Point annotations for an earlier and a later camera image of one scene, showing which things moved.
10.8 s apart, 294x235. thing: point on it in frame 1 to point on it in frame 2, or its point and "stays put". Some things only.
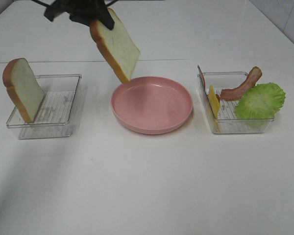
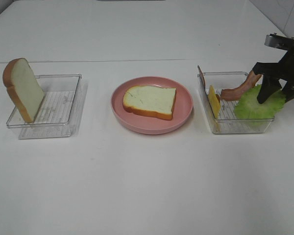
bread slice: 23,87 stays put
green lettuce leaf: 262,102 stays put
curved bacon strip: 233,93 stays put
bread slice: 118,44 to 151,101
